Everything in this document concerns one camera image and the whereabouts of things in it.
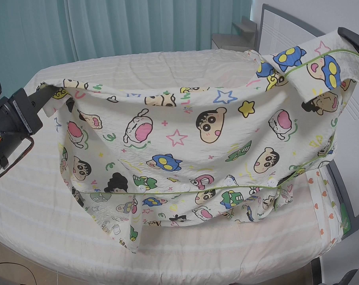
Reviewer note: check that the grey bedside table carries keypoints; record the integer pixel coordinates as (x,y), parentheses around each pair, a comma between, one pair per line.
(235,39)

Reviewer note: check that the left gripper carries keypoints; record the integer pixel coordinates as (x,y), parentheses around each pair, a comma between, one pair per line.
(16,120)

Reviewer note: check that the white printed pyjama top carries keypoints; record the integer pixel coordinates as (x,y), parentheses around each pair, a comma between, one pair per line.
(179,147)

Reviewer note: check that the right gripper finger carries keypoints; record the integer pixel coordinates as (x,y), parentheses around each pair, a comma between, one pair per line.
(357,42)

